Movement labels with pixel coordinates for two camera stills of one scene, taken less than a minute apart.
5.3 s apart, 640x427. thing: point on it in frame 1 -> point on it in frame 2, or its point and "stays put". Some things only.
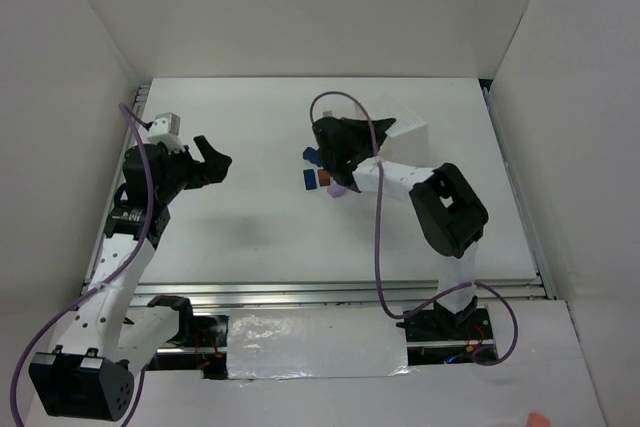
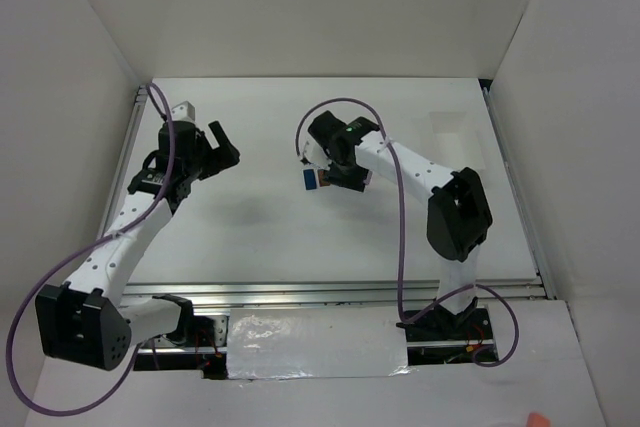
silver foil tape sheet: [316, 342] stays put
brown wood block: [324, 178] stays put
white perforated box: [408, 139] -> [446, 140]
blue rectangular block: [309, 177] stays put
